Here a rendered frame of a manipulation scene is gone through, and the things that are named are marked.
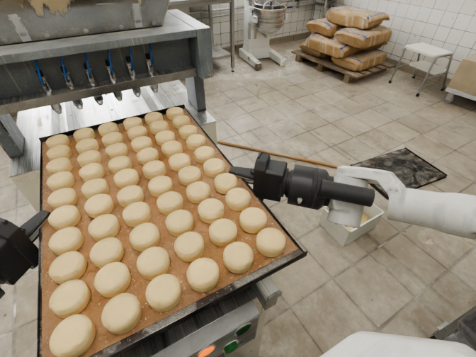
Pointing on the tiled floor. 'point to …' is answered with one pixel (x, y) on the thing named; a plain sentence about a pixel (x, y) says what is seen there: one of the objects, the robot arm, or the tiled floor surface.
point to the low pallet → (341, 66)
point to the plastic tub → (344, 234)
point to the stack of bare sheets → (404, 169)
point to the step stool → (427, 61)
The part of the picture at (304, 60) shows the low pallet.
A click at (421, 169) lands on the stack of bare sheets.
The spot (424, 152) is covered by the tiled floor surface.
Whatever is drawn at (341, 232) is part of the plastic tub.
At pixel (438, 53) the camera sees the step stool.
